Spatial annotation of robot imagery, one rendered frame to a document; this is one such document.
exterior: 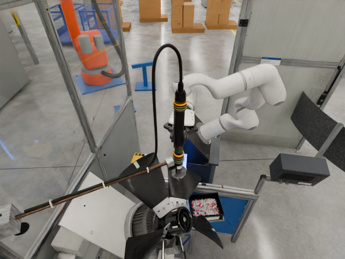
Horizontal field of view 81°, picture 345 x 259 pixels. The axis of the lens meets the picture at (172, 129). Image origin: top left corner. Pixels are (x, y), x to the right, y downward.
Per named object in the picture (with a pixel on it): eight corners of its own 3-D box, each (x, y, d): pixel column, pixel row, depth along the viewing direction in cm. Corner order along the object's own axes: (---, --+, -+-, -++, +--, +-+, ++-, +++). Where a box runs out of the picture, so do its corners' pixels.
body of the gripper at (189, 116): (195, 119, 89) (193, 136, 81) (172, 117, 91) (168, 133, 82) (196, 105, 84) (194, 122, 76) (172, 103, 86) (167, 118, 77)
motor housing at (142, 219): (153, 260, 106) (172, 258, 99) (120, 241, 97) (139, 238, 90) (162, 217, 123) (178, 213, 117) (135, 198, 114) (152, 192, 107)
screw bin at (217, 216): (191, 222, 135) (191, 218, 131) (187, 200, 148) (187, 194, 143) (223, 219, 137) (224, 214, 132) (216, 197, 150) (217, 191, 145)
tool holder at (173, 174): (170, 183, 84) (170, 168, 78) (163, 170, 89) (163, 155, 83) (189, 175, 87) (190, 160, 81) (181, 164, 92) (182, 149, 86)
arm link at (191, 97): (190, 96, 85) (196, 114, 90) (193, 82, 95) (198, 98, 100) (172, 100, 88) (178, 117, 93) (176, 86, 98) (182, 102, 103)
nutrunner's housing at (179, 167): (175, 180, 88) (177, 86, 58) (172, 173, 91) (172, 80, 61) (184, 177, 90) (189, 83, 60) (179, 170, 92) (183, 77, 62)
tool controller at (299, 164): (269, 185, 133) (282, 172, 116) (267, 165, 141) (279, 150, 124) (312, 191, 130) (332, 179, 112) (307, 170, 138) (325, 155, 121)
